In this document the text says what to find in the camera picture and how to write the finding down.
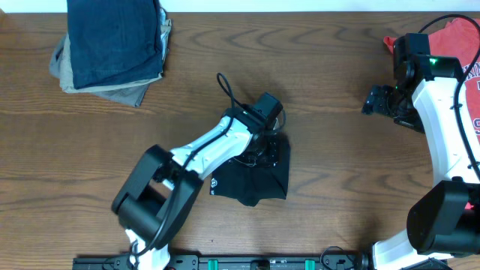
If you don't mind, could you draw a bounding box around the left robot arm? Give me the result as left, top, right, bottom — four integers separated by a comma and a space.
112, 106, 283, 269

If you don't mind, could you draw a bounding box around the folded beige garment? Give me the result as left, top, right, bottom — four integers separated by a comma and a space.
56, 15, 172, 94

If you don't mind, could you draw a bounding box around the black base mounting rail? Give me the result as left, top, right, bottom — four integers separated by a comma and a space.
72, 253, 373, 270

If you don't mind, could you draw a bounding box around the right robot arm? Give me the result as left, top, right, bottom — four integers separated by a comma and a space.
362, 52, 479, 269

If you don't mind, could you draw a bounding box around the folded grey garment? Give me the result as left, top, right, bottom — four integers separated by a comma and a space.
49, 34, 161, 107

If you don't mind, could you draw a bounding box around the red printed t-shirt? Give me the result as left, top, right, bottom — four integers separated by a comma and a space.
382, 16, 480, 211

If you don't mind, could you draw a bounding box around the folded light blue garment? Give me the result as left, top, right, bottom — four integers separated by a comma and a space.
157, 7, 170, 62

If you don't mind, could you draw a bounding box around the folded navy blue garment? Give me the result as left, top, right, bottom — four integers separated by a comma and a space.
67, 0, 163, 89

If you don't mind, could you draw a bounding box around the black polo shirt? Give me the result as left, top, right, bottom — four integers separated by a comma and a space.
209, 133, 291, 207

